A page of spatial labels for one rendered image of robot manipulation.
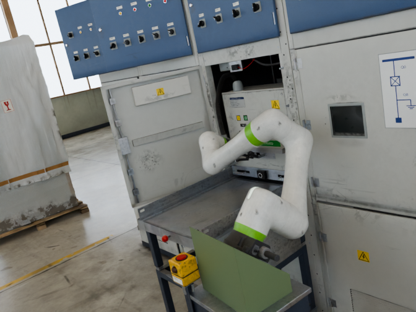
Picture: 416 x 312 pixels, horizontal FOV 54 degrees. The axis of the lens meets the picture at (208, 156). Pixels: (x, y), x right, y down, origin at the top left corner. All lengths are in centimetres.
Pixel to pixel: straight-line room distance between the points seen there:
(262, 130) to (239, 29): 68
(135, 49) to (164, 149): 68
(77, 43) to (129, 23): 81
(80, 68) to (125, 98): 111
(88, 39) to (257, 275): 244
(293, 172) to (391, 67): 56
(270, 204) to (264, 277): 26
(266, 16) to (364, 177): 90
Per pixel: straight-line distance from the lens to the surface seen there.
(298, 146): 181
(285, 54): 210
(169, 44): 264
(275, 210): 155
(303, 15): 199
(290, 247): 227
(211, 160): 201
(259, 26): 216
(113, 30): 283
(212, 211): 217
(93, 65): 341
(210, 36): 243
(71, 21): 351
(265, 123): 176
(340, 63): 191
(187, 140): 258
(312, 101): 202
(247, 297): 147
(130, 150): 246
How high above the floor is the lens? 164
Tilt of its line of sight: 14 degrees down
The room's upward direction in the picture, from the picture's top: 12 degrees counter-clockwise
